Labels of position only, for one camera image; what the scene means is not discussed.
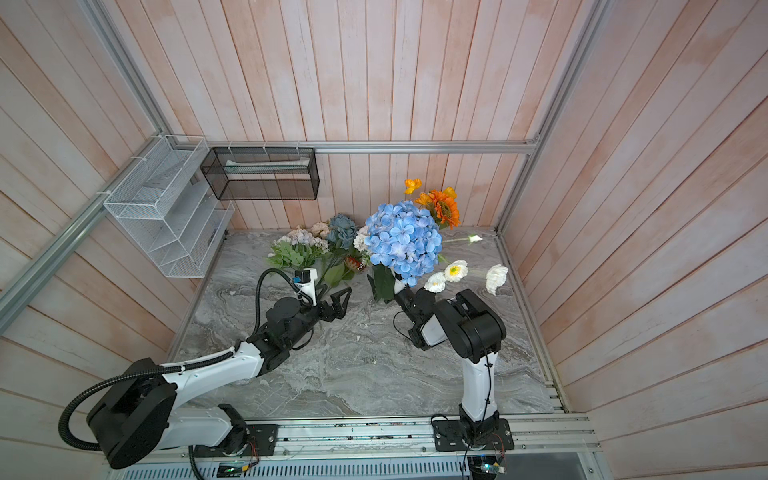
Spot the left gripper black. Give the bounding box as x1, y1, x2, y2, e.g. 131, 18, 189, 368
284, 283, 352, 347

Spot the red small flower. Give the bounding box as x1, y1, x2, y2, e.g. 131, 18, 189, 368
344, 256, 366, 272

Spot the white ranunculus flower stem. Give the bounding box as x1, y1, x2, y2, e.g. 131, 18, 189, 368
424, 260, 509, 296

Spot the blue hydrangea flower stem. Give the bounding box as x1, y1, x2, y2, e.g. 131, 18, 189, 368
363, 201, 442, 303

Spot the dusty blue flower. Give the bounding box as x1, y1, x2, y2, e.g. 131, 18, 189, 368
320, 214, 359, 288

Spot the orange gerbera flower stem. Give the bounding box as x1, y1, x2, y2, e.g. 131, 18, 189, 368
415, 187, 461, 229

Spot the yellow poppy flower stem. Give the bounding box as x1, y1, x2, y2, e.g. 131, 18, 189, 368
404, 179, 422, 195

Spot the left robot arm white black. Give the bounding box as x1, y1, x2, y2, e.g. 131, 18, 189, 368
87, 288, 352, 469

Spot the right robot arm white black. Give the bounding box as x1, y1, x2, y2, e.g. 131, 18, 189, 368
394, 285, 506, 442

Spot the cream rose greenery bunch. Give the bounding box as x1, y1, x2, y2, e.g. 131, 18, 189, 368
268, 222, 330, 270

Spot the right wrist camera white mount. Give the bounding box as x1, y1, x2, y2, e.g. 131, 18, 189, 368
393, 279, 407, 295

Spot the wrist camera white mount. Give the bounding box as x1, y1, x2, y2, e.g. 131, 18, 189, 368
293, 268, 318, 306
393, 279, 407, 295

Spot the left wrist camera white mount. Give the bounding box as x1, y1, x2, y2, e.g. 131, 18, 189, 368
293, 268, 318, 306

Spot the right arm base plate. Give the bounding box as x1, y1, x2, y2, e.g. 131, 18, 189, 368
430, 417, 515, 453

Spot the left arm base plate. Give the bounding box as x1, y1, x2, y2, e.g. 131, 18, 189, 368
193, 424, 279, 458

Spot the black mesh wall basket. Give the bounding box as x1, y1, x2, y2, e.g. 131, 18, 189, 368
201, 146, 320, 201

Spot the black corrugated cable conduit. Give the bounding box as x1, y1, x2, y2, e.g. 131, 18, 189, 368
58, 268, 301, 452

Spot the aluminium front rail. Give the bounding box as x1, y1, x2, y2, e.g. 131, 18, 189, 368
109, 413, 612, 479

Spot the white wire mesh shelf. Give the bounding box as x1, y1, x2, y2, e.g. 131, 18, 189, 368
104, 135, 234, 279

